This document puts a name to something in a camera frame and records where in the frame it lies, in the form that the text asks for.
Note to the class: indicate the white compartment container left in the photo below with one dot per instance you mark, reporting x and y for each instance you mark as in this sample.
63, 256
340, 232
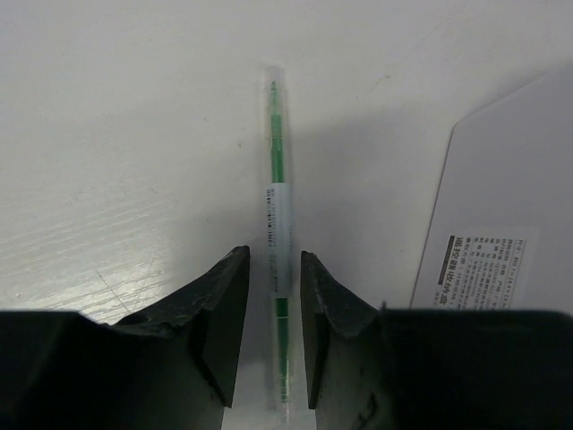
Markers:
501, 230

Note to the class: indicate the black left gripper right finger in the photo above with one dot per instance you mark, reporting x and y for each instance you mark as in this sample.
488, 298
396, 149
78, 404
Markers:
370, 368

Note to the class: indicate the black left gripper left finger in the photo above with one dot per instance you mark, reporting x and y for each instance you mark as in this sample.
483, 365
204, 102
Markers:
171, 365

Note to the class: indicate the green pen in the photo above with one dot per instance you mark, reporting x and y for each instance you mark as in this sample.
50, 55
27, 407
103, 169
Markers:
279, 221

